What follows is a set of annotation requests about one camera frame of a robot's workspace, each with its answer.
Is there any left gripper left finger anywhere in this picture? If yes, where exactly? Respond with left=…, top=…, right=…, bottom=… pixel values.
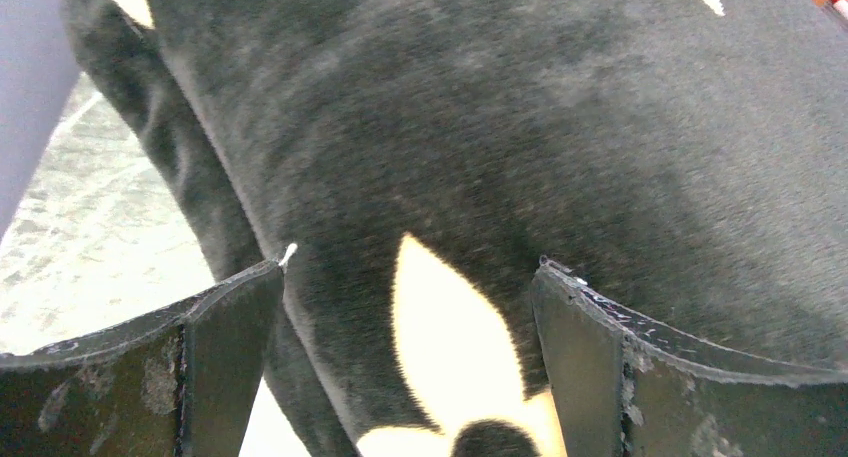
left=1, top=260, right=286, bottom=456

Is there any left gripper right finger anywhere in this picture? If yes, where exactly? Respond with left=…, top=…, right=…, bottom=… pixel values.
left=531, top=258, right=847, bottom=457

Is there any black pillowcase with beige flowers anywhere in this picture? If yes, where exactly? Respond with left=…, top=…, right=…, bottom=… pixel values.
left=62, top=0, right=847, bottom=456

